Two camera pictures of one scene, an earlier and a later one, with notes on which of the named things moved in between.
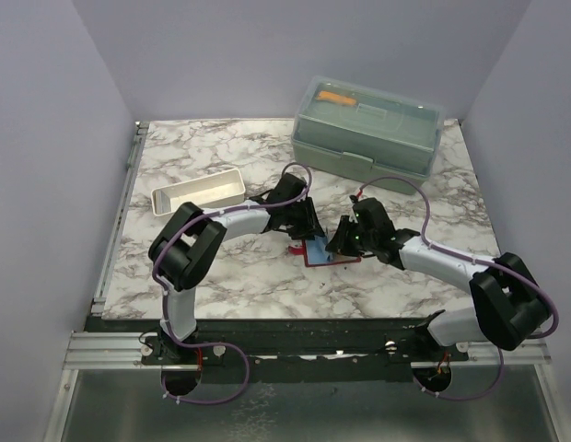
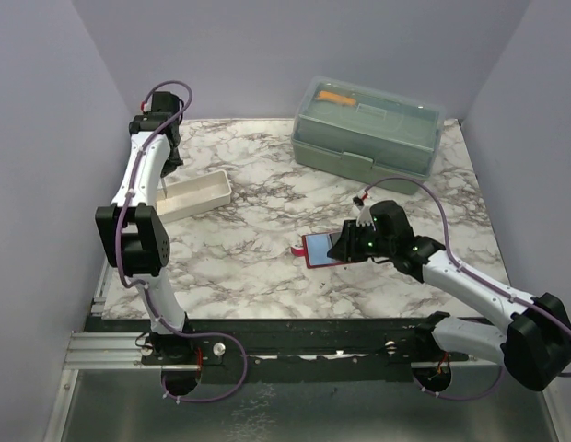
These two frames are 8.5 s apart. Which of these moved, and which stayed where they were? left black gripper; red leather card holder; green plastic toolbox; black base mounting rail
Moved: left black gripper
Stayed: red leather card holder; green plastic toolbox; black base mounting rail
